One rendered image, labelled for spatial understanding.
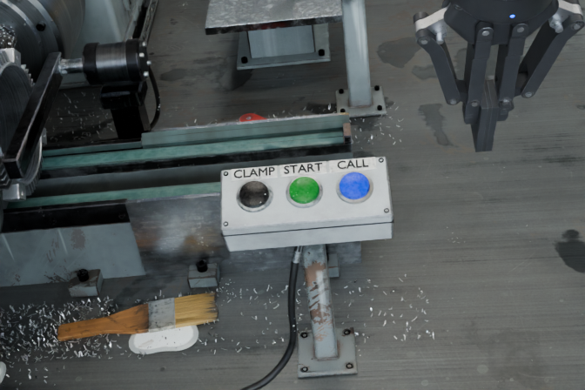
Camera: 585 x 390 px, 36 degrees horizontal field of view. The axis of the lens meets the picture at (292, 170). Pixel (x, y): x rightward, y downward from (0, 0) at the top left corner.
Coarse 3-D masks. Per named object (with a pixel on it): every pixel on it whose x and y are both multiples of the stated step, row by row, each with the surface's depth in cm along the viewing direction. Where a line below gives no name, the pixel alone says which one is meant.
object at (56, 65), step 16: (48, 64) 123; (64, 64) 123; (48, 80) 119; (32, 96) 116; (48, 96) 118; (32, 112) 113; (48, 112) 117; (32, 128) 111; (16, 144) 108; (32, 144) 111; (16, 160) 105; (16, 176) 107
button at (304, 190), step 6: (294, 180) 89; (300, 180) 88; (306, 180) 88; (312, 180) 88; (294, 186) 88; (300, 186) 88; (306, 186) 88; (312, 186) 88; (318, 186) 88; (294, 192) 88; (300, 192) 88; (306, 192) 88; (312, 192) 88; (318, 192) 88; (294, 198) 88; (300, 198) 87; (306, 198) 87; (312, 198) 87
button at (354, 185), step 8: (344, 176) 88; (352, 176) 88; (360, 176) 88; (344, 184) 88; (352, 184) 88; (360, 184) 88; (368, 184) 88; (344, 192) 87; (352, 192) 87; (360, 192) 87
